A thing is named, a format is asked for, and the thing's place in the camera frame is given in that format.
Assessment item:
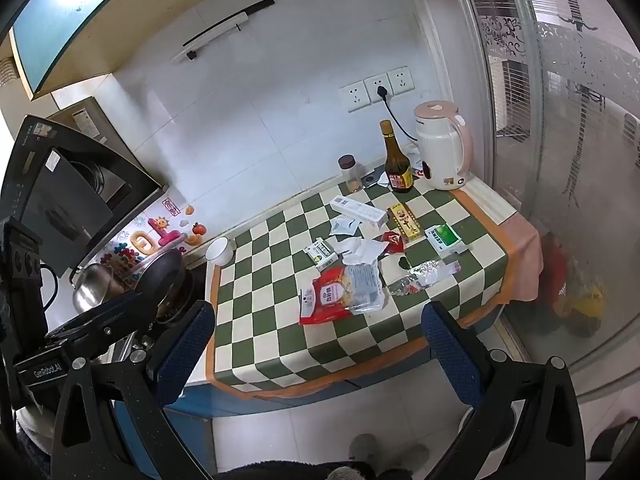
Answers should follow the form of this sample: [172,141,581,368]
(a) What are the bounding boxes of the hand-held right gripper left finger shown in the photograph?
[51,300,216,480]

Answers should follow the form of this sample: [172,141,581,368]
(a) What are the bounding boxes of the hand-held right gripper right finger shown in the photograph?
[421,301,586,480]

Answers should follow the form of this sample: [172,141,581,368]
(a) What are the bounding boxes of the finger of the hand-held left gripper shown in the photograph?
[47,291,173,358]

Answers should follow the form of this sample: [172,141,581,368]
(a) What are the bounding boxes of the clear plastic wrapper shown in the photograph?
[389,260,462,296]

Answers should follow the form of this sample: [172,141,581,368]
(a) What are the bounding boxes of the green white medicine box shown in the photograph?
[425,223,463,254]

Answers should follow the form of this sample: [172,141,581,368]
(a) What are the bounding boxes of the red clear noodle bag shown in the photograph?
[299,263,386,326]

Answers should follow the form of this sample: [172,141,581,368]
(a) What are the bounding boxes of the white paper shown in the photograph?
[336,238,390,266]

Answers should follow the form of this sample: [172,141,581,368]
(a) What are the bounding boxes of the yellow carton box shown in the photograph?
[389,203,424,242]

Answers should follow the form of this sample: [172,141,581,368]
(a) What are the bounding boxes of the small green white box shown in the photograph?
[303,238,339,269]

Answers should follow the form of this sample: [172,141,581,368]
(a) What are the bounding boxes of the white sachet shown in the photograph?
[328,216,362,239]

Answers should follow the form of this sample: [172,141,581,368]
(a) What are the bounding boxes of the long white carton box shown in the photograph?
[329,195,389,228]

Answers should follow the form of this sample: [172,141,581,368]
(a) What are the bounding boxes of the steel pot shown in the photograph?
[72,262,126,313]

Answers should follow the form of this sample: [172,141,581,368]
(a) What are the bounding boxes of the black frying pan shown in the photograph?
[127,249,186,311]

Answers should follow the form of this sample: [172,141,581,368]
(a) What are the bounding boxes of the green white checkered tablecloth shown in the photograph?
[206,180,516,401]

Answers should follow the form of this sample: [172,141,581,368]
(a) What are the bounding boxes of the white bowl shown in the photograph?
[205,236,236,266]

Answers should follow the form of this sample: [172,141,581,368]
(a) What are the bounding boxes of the pink cloth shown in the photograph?
[502,212,543,303]

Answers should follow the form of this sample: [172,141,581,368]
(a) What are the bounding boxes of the grey slipper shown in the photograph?
[350,434,381,466]

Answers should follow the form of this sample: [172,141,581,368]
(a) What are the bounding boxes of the black range hood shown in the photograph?
[0,96,168,278]

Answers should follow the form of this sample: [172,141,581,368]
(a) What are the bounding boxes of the yellow bag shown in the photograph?
[565,282,606,331]

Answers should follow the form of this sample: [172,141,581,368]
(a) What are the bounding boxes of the dark glass sauce bottle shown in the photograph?
[378,120,415,194]

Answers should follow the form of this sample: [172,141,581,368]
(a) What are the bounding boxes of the white pink electric kettle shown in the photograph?
[413,100,475,191]

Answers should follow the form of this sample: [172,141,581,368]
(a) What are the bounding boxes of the small spice jar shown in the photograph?
[338,154,364,194]

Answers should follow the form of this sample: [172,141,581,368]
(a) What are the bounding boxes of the glass sliding door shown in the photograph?
[450,0,640,376]

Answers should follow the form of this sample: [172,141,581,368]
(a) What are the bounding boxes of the colourful wall stickers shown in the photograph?
[100,200,208,271]

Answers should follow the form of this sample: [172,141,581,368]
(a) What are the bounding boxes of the black kettle power cable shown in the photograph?
[376,86,421,143]

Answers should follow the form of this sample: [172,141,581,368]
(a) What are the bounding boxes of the white wall socket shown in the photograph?
[339,81,371,113]
[387,66,416,96]
[364,74,394,103]

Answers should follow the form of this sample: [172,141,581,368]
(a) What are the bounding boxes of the teal wall cabinet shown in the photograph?
[10,0,166,101]

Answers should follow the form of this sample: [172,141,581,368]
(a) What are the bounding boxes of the white black wall rail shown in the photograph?
[170,0,276,63]

